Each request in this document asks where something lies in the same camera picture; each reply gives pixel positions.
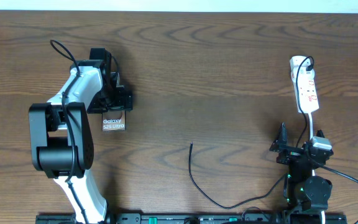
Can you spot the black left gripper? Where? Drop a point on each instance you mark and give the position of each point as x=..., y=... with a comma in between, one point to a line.
x=94, y=106

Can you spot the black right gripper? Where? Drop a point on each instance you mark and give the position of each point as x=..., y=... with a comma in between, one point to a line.
x=280, y=144

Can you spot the Galaxy S25 Ultra smartphone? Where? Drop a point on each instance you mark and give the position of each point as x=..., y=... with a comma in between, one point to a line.
x=114, y=121

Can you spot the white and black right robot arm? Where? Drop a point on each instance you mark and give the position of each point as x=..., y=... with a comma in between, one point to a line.
x=307, y=193

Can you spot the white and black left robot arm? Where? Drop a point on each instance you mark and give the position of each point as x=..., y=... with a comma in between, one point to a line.
x=61, y=141

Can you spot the white power strip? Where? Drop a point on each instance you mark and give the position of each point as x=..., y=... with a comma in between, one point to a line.
x=302, y=76

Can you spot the black mounting rail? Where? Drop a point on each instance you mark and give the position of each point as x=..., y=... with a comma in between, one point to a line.
x=253, y=217

